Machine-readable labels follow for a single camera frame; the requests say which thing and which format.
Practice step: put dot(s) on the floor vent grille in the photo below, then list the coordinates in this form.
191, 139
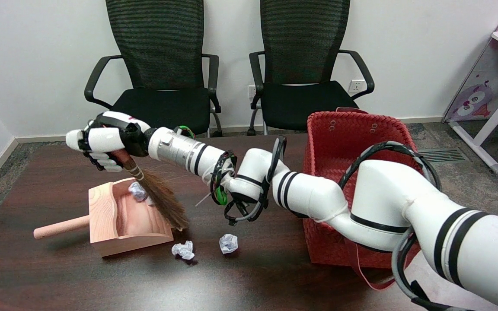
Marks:
441, 155

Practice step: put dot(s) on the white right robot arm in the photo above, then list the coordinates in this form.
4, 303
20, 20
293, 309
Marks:
309, 194

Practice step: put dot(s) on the pink owl print shelf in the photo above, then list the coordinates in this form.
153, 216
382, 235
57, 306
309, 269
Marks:
474, 101

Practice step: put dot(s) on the red woven basket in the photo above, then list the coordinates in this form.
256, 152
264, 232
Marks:
339, 142

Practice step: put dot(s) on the wooden dustpan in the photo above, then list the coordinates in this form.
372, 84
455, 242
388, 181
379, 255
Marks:
102, 216

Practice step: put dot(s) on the white zip tie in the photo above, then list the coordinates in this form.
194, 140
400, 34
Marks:
203, 199

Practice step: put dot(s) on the white desk leg frame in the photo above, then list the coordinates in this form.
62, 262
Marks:
497, 116

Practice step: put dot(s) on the black mesh office chair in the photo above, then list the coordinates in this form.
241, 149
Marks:
292, 103
158, 103

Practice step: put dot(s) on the brown straw hand broom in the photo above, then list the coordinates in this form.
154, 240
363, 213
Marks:
162, 201

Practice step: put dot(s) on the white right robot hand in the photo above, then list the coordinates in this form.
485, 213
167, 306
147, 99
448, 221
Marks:
104, 139

